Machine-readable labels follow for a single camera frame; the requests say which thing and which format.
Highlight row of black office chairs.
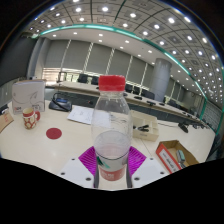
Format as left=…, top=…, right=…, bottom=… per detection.
left=77, top=73, right=181, bottom=108

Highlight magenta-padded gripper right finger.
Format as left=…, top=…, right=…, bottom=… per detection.
left=126, top=145, right=169, bottom=189

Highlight small open white box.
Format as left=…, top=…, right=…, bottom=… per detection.
left=130, top=109, right=160, bottom=142

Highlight black laptop bag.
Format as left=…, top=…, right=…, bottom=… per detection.
left=48, top=92, right=73, bottom=113

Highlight white paper ream box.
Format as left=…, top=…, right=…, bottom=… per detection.
left=11, top=79, right=46, bottom=115

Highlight round recessed ceiling lights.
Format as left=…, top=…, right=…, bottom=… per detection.
left=29, top=0, right=224, bottom=101

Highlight flat round red coaster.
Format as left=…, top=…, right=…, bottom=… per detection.
left=45, top=127, right=63, bottom=141

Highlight open red and brown carton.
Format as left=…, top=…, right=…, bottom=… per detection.
left=155, top=139, right=200, bottom=175

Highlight red and cream patterned mug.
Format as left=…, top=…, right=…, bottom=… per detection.
left=22, top=106, right=42, bottom=130

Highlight clear red-capped water bottle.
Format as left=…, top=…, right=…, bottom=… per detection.
left=90, top=74, right=134, bottom=189

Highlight brown paper envelope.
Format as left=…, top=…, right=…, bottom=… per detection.
left=0, top=108, right=15, bottom=134

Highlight white printed paper sheets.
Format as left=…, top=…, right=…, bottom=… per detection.
left=66, top=105, right=96, bottom=126

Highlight long curved conference desk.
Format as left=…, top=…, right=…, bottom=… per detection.
left=46, top=80, right=208, bottom=128

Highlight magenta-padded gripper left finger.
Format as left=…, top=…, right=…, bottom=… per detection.
left=57, top=145, right=98, bottom=189

